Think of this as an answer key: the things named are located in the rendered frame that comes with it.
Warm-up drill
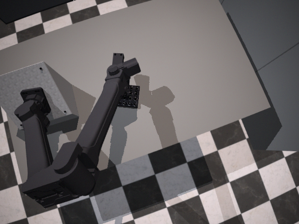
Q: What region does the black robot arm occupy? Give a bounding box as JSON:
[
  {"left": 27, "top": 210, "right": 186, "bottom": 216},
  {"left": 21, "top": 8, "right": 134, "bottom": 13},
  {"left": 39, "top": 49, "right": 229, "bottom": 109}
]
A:
[{"left": 14, "top": 53, "right": 141, "bottom": 208}]

